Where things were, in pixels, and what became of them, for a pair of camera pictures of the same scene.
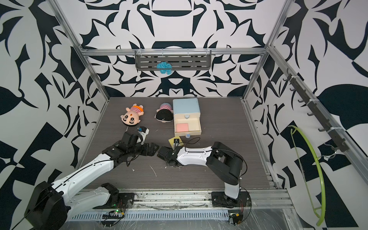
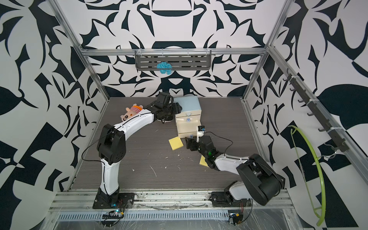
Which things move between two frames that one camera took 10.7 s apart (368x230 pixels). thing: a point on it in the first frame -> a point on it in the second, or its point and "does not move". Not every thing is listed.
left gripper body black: [143, 149] -> [172, 111]
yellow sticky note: [171, 141] does not move
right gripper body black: [168, 162] -> [197, 146]
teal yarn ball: [164, 64] does not move
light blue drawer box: [187, 110] does not move
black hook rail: [338, 142] does not move
